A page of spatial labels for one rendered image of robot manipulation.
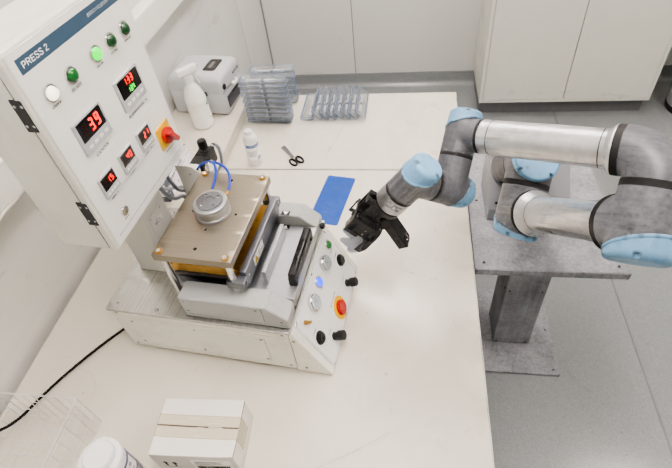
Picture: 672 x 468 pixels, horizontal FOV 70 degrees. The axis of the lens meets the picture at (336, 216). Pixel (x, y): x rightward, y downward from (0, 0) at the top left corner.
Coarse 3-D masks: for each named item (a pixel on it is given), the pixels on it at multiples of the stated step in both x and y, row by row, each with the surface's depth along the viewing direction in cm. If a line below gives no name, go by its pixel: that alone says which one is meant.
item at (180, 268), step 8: (264, 208) 118; (256, 216) 116; (256, 224) 114; (248, 240) 111; (248, 248) 109; (240, 256) 108; (176, 264) 108; (184, 264) 108; (192, 264) 107; (240, 264) 106; (176, 272) 111; (184, 272) 110; (192, 272) 110; (200, 272) 109; (208, 272) 108; (216, 272) 107; (224, 272) 106
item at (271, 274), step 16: (272, 240) 120; (288, 240) 120; (272, 256) 112; (288, 256) 116; (304, 256) 116; (256, 272) 113; (272, 272) 113; (304, 272) 114; (256, 288) 110; (272, 288) 110; (288, 288) 109
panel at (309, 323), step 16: (320, 240) 125; (320, 256) 123; (336, 256) 130; (320, 272) 122; (336, 272) 128; (352, 272) 136; (320, 288) 120; (336, 288) 126; (352, 288) 134; (304, 304) 113; (304, 320) 111; (320, 320) 117; (336, 320) 123; (304, 336) 110; (320, 352) 114; (336, 352) 120
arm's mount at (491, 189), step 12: (492, 156) 144; (564, 168) 141; (492, 180) 144; (552, 180) 142; (564, 180) 141; (492, 192) 144; (552, 192) 142; (564, 192) 141; (492, 204) 144; (492, 216) 146
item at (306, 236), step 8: (304, 232) 116; (304, 240) 114; (296, 248) 113; (304, 248) 113; (296, 256) 110; (296, 264) 109; (288, 272) 108; (296, 272) 108; (288, 280) 109; (296, 280) 108
